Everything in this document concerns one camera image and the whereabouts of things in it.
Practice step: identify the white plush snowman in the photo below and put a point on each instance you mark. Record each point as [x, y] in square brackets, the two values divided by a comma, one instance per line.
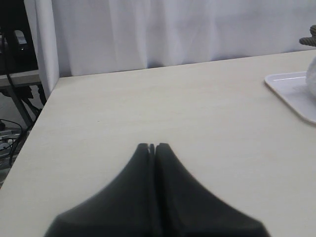
[311, 71]

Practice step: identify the white backdrop curtain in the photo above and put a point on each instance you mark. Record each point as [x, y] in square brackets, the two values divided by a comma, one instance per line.
[84, 37]

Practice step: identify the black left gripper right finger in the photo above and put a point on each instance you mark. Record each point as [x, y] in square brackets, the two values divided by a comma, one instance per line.
[188, 209]

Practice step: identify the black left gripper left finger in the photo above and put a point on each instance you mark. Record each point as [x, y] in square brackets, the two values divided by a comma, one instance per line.
[126, 207]

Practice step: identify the white rectangular tray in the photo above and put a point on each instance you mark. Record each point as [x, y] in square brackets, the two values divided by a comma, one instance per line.
[292, 89]

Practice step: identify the dark side desk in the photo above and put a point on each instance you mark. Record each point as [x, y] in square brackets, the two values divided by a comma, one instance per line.
[18, 62]

